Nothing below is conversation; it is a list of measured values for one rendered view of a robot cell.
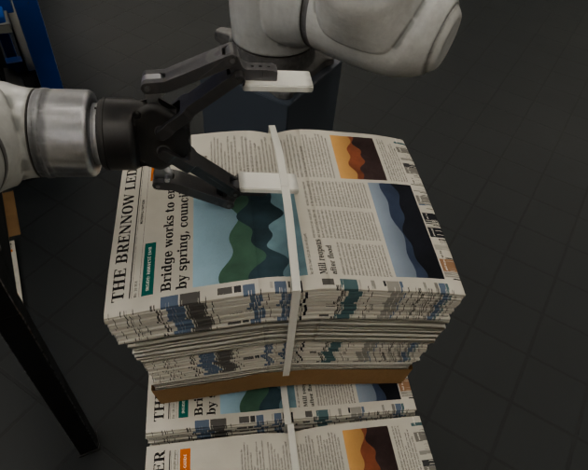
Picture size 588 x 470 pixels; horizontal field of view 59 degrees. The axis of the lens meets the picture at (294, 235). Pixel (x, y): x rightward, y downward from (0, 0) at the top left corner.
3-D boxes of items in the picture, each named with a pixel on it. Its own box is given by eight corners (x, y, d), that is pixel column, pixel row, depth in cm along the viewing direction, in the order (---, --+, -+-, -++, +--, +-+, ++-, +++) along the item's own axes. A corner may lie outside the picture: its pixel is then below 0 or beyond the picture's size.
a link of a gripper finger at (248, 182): (240, 187, 60) (239, 192, 61) (299, 189, 62) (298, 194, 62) (238, 171, 62) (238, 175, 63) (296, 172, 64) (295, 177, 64)
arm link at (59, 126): (59, 142, 60) (113, 142, 61) (44, 196, 54) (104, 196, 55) (39, 69, 53) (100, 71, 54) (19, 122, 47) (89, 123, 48)
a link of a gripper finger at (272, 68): (224, 72, 52) (225, 44, 50) (274, 74, 53) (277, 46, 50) (225, 80, 51) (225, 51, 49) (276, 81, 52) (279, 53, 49)
